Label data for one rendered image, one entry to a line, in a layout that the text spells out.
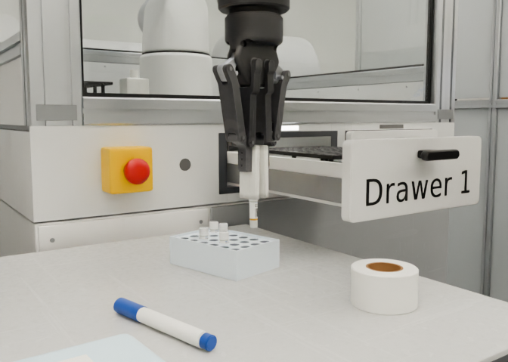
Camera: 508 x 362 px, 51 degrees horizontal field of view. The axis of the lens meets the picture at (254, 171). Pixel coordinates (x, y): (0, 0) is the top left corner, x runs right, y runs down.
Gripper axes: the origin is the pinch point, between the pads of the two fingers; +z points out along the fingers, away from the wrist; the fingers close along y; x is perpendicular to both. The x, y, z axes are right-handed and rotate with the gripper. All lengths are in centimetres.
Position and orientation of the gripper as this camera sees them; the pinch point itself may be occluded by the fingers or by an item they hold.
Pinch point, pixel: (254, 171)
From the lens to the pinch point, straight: 70.9
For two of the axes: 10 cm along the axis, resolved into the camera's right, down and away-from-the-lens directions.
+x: 7.5, 0.7, -6.5
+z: 0.0, 9.9, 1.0
